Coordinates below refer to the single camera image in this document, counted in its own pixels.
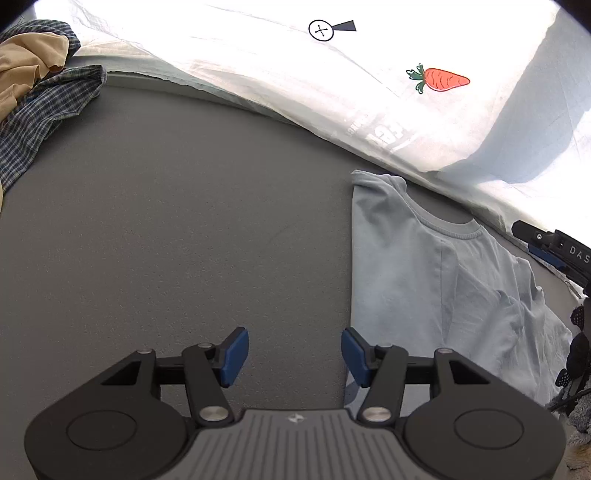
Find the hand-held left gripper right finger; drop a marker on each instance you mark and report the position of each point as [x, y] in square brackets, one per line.
[355, 357]

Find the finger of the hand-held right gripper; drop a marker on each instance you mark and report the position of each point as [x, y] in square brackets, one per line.
[535, 234]
[549, 257]

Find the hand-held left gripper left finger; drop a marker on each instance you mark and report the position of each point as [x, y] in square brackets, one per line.
[235, 357]

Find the light blue t-shirt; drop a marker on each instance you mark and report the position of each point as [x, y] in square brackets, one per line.
[415, 277]

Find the black mesh cloth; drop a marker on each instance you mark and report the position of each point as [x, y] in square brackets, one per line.
[581, 350]

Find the fuzzy tan grey clothing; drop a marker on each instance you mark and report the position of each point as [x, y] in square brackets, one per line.
[579, 424]

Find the printed white sheet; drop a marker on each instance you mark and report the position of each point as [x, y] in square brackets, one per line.
[277, 60]

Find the plaid shirt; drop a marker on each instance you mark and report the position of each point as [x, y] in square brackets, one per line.
[41, 120]

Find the tan garment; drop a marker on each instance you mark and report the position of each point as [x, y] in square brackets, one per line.
[27, 55]

